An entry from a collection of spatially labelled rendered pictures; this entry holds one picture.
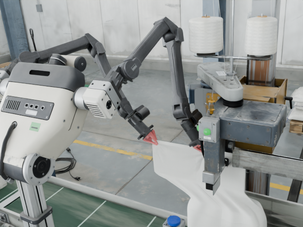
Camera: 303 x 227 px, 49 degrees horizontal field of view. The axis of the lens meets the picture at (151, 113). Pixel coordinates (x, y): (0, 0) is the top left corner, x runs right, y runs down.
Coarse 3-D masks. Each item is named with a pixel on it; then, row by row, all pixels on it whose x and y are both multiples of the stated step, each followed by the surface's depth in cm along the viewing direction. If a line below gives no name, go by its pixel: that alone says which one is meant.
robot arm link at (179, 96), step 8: (176, 32) 160; (176, 40) 160; (168, 48) 163; (176, 48) 161; (176, 56) 161; (176, 64) 160; (176, 72) 160; (176, 80) 160; (176, 88) 160; (184, 88) 162; (176, 96) 160; (184, 96) 160; (176, 104) 161; (184, 104) 159; (176, 112) 160
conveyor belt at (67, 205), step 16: (48, 192) 260; (64, 192) 259; (16, 208) 244; (64, 208) 241; (80, 208) 239; (96, 208) 238; (112, 208) 237; (128, 208) 236; (64, 224) 224; (80, 224) 223; (96, 224) 222; (112, 224) 221; (128, 224) 220; (144, 224) 219; (160, 224) 218
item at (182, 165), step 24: (168, 144) 173; (168, 168) 179; (192, 168) 171; (240, 168) 158; (192, 192) 171; (216, 192) 167; (240, 192) 163; (192, 216) 172; (216, 216) 164; (240, 216) 159; (264, 216) 160
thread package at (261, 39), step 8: (264, 16) 144; (248, 24) 146; (256, 24) 142; (264, 24) 141; (272, 24) 142; (248, 32) 146; (256, 32) 143; (264, 32) 142; (272, 32) 143; (248, 40) 147; (256, 40) 144; (264, 40) 143; (272, 40) 144; (248, 48) 148; (256, 48) 145; (264, 48) 144; (272, 48) 145
